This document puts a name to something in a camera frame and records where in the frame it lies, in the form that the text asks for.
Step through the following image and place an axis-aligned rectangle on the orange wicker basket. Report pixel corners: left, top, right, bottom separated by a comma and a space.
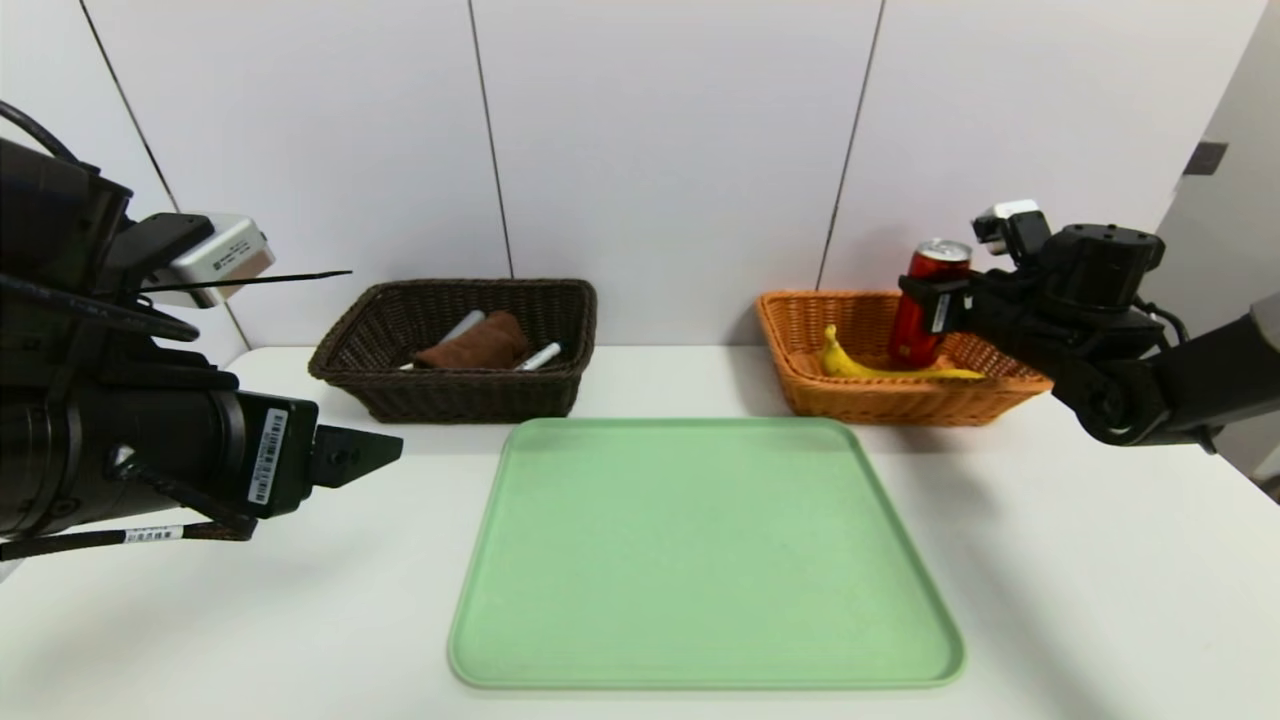
755, 290, 1056, 428

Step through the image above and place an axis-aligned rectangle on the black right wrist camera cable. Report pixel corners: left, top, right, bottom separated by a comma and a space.
1135, 295, 1191, 346

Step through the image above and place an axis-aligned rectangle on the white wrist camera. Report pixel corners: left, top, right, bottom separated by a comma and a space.
971, 199, 1052, 267
140, 212, 277, 310

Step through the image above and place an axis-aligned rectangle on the light green plastic tray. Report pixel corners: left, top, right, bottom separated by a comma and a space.
447, 417, 967, 690

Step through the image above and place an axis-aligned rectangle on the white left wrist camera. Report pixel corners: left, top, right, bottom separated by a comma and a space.
140, 212, 277, 310

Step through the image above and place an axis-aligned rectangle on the yellow banana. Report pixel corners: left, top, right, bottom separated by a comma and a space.
821, 324, 988, 382

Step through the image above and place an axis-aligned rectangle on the dark brown wicker basket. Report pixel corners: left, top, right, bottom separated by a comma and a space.
308, 278, 599, 424

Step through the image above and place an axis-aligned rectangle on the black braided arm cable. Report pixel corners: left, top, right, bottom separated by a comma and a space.
0, 520, 256, 563

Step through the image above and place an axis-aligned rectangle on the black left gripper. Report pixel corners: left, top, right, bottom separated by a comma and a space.
107, 388, 404, 520

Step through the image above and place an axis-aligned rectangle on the thin black zip tie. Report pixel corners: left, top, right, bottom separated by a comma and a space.
138, 269, 354, 295

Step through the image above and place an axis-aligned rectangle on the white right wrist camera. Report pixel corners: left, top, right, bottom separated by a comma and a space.
971, 199, 1052, 267

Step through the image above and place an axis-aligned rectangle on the red soda can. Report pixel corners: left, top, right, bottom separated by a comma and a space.
887, 238, 974, 371

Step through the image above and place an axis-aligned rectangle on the brown towel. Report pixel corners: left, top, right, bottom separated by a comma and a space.
413, 311, 533, 371

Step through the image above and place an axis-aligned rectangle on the white peeler with grey handle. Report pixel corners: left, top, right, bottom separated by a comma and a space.
399, 309, 488, 372

